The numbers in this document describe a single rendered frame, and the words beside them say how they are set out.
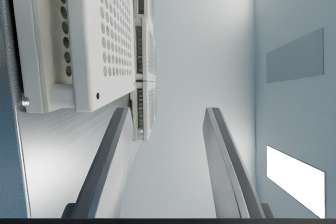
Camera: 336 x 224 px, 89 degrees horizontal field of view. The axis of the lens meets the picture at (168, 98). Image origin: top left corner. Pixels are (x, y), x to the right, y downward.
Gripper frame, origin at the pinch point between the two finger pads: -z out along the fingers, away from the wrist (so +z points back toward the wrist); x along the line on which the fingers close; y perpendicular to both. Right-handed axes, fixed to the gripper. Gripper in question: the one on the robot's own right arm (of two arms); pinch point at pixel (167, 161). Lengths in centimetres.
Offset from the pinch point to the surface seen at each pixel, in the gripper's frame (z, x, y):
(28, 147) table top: -6.2, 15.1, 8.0
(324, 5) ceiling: -224, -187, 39
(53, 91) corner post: -9.7, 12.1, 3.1
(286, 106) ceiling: -193, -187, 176
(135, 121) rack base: -43, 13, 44
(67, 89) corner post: -10.0, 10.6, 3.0
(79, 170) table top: -9.9, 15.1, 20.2
